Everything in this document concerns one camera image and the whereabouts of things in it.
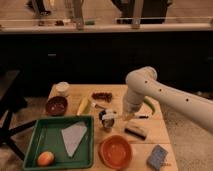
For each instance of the orange plastic bowl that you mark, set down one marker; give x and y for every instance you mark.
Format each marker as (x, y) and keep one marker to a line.
(115, 152)

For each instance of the beige black scrub block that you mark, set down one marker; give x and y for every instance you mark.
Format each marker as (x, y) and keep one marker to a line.
(135, 129)

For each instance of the blue sponge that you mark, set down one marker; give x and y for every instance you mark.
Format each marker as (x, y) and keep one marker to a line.
(157, 157)

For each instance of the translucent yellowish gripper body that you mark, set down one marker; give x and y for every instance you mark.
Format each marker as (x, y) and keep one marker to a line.
(126, 116)

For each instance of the dark red bowl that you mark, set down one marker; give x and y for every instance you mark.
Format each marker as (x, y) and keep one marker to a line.
(56, 106)

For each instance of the small metal cup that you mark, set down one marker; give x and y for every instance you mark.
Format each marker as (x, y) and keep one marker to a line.
(108, 124)

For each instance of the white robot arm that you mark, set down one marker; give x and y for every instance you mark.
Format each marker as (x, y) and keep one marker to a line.
(143, 82)

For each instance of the white round container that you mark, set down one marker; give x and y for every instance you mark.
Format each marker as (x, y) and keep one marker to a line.
(62, 89)

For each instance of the metal spoon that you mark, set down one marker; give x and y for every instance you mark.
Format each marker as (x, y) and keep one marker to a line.
(95, 105)

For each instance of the green plastic tray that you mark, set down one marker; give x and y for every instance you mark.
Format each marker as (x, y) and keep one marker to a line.
(47, 136)

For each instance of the yellow corn cob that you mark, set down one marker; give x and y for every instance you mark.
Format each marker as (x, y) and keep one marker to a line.
(84, 106)

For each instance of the orange apple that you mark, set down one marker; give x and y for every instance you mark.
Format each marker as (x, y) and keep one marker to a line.
(45, 158)

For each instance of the grey folded cloth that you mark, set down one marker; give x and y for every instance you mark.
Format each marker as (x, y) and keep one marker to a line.
(72, 136)

